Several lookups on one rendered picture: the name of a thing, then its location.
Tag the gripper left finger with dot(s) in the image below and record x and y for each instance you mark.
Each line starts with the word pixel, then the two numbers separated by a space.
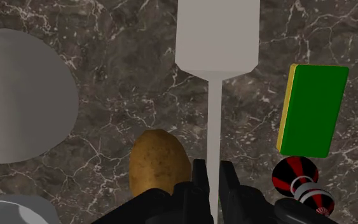
pixel 183 198

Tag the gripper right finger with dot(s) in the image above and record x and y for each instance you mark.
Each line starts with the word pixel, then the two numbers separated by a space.
pixel 240 201

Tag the white spatula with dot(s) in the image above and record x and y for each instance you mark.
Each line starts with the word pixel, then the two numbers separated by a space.
pixel 217 40

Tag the brown potato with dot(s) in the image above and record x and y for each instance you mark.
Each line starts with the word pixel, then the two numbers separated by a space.
pixel 157 161

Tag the red and black striped shaker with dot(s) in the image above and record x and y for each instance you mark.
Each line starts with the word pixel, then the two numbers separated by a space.
pixel 299 180

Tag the green and yellow sponge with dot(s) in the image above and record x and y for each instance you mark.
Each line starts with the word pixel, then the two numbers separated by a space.
pixel 313 111

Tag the small grey cup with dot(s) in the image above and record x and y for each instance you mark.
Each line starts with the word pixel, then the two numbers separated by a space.
pixel 11 211

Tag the large grey bowl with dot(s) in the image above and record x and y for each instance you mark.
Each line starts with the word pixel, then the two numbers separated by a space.
pixel 20 96

